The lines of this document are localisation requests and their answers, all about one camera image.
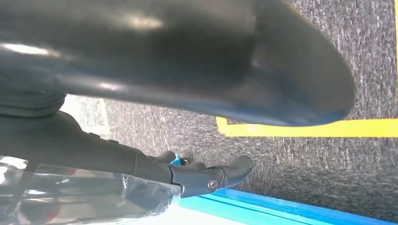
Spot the blue metal shelf rack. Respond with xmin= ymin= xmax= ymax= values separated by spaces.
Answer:
xmin=170 ymin=152 xmax=398 ymax=225

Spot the yellow floor tape square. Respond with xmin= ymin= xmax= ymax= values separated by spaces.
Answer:
xmin=216 ymin=0 xmax=398 ymax=138

